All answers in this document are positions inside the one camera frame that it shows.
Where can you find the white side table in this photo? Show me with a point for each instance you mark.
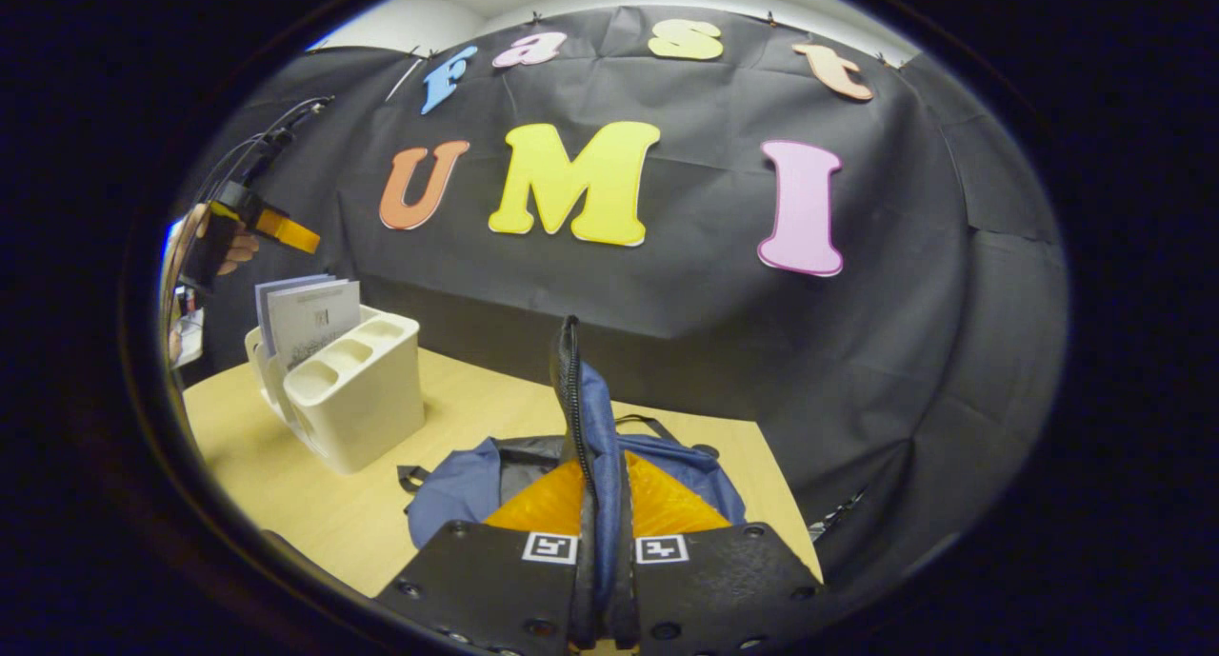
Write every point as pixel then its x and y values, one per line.
pixel 190 342

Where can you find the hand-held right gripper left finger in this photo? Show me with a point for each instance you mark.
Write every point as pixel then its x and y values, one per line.
pixel 476 580

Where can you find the white cover book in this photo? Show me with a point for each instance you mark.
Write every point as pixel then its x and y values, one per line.
pixel 319 323

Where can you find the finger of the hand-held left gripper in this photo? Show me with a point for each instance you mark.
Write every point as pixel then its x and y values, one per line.
pixel 286 230

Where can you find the white plastic bookshelf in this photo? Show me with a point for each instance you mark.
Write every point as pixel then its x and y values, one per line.
pixel 367 408

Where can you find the black round table grommet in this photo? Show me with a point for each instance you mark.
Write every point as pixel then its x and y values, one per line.
pixel 706 451

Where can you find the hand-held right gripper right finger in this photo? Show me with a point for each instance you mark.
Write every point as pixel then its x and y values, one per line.
pixel 724 580

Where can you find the blue schoolbag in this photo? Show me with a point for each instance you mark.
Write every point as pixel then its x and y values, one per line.
pixel 600 427

